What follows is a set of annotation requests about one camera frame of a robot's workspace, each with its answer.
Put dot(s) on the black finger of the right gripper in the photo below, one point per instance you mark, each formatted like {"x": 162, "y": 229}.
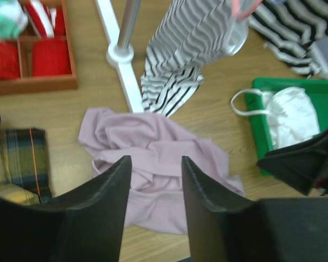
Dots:
{"x": 302, "y": 166}

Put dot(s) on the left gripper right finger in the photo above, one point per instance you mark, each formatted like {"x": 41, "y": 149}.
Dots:
{"x": 224, "y": 226}

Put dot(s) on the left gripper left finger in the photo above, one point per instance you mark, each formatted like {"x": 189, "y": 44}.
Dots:
{"x": 85, "y": 224}

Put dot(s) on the mauve tank top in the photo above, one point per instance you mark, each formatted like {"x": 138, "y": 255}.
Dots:
{"x": 156, "y": 146}

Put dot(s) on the wide striped tank top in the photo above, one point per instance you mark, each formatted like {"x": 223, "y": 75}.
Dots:
{"x": 290, "y": 30}

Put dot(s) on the thin striped tank top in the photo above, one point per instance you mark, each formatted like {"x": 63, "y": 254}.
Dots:
{"x": 191, "y": 35}

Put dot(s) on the white cloth garment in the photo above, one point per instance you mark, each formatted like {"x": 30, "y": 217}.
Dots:
{"x": 290, "y": 115}

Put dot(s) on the green plastic bin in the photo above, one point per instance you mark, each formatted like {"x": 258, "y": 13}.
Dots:
{"x": 317, "y": 90}

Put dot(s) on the yellow plaid shirt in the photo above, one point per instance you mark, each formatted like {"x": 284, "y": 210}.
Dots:
{"x": 24, "y": 166}

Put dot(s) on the right red sock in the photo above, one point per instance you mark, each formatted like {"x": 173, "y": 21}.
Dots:
{"x": 50, "y": 57}

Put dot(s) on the white metal clothes rack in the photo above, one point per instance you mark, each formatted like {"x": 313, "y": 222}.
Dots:
{"x": 120, "y": 53}

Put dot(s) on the orange compartment tray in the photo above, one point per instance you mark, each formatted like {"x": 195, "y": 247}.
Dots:
{"x": 27, "y": 83}

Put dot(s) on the left red sock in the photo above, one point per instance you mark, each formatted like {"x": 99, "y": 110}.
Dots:
{"x": 9, "y": 61}

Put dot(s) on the red white striped sock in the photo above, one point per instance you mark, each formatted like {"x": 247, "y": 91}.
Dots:
{"x": 39, "y": 19}

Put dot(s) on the green white sock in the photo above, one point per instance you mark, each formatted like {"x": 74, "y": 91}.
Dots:
{"x": 13, "y": 19}

